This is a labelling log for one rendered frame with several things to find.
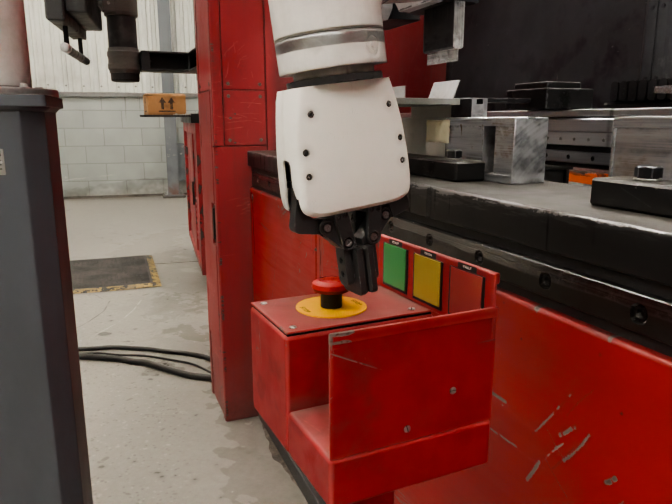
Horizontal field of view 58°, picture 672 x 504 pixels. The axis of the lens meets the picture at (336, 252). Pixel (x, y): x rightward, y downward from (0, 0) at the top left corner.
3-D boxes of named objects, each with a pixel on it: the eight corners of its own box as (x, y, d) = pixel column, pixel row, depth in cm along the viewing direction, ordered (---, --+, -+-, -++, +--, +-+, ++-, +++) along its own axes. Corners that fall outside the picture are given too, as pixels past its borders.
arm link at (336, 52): (356, 41, 52) (360, 77, 53) (259, 49, 48) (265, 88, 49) (409, 23, 45) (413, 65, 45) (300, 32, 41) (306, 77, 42)
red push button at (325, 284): (305, 309, 63) (305, 276, 62) (340, 304, 64) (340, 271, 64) (321, 321, 59) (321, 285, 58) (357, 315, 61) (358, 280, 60)
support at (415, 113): (410, 117, 115) (411, 101, 115) (414, 117, 116) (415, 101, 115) (450, 117, 103) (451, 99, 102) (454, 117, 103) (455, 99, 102)
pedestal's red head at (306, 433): (252, 407, 66) (247, 246, 62) (380, 380, 73) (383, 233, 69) (330, 512, 48) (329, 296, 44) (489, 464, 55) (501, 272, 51)
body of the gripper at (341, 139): (366, 65, 52) (380, 193, 55) (254, 77, 48) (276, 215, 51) (414, 53, 46) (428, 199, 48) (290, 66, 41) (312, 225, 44)
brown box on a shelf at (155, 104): (140, 117, 340) (139, 94, 338) (187, 117, 347) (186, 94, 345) (139, 116, 312) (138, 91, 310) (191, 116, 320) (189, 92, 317)
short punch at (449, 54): (422, 65, 111) (424, 10, 109) (432, 65, 112) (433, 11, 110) (452, 60, 102) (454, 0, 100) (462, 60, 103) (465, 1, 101)
